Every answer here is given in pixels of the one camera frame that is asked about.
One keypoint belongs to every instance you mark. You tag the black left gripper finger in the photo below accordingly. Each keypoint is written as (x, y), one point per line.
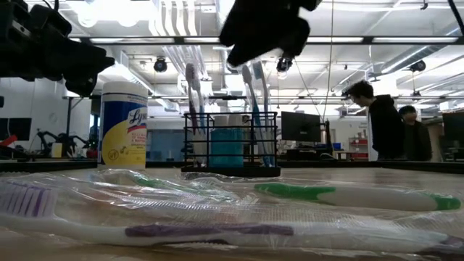
(81, 86)
(72, 58)

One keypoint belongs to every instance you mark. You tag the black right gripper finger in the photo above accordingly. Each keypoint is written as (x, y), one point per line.
(253, 21)
(286, 40)

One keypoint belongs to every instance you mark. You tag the purple toothbrush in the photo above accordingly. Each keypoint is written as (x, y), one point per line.
(203, 231)
(190, 74)

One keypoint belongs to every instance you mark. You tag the black background robot arm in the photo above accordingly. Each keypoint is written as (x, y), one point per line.
(58, 141)

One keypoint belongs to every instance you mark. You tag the black ceiling spotlight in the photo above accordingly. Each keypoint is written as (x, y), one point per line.
(283, 65)
(160, 65)
(418, 66)

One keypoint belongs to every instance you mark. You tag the disinfecting wipes canister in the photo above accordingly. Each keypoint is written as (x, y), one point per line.
(123, 130)

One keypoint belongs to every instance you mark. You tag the black computer monitor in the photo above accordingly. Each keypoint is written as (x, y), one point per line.
(453, 125)
(14, 128)
(301, 128)

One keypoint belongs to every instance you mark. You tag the person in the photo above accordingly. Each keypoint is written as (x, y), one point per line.
(417, 139)
(384, 123)

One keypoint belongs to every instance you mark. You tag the red storage shelf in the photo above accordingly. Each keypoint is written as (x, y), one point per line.
(359, 148)

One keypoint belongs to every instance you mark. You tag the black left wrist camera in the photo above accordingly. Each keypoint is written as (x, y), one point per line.
(50, 20)

